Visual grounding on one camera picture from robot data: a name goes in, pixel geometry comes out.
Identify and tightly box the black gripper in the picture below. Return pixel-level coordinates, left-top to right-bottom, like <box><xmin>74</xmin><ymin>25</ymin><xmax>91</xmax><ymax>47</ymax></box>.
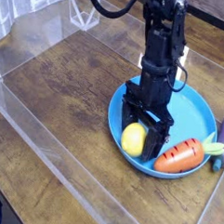
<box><xmin>122</xmin><ymin>57</ymin><xmax>177</xmax><ymax>162</ymax></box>

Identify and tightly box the yellow toy lemon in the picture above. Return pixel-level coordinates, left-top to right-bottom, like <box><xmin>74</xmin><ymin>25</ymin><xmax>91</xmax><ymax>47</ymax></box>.
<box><xmin>121</xmin><ymin>123</ymin><xmax>146</xmax><ymax>157</ymax></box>

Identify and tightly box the blue plastic tray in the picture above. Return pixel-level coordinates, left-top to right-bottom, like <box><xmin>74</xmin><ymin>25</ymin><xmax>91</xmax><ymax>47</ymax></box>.
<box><xmin>108</xmin><ymin>84</ymin><xmax>217</xmax><ymax>179</ymax></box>

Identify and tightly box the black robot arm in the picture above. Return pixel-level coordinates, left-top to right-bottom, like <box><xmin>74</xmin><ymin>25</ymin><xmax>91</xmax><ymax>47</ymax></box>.
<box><xmin>122</xmin><ymin>0</ymin><xmax>187</xmax><ymax>161</ymax></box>

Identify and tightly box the orange toy carrot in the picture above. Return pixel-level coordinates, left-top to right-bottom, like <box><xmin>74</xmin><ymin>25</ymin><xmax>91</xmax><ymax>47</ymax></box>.
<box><xmin>153</xmin><ymin>132</ymin><xmax>224</xmax><ymax>174</ymax></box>

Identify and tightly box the dark wooden bar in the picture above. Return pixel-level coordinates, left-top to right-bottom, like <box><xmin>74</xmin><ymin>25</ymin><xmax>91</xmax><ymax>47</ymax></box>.
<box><xmin>187</xmin><ymin>6</ymin><xmax>224</xmax><ymax>32</ymax></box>

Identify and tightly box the clear acrylic barrier wall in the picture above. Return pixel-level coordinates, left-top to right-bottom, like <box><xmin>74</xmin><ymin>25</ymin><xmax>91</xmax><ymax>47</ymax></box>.
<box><xmin>0</xmin><ymin>0</ymin><xmax>224</xmax><ymax>224</ymax></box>

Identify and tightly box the black cable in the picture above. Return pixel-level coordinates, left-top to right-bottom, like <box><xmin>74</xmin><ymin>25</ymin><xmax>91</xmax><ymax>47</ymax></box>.
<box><xmin>86</xmin><ymin>0</ymin><xmax>139</xmax><ymax>20</ymax></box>

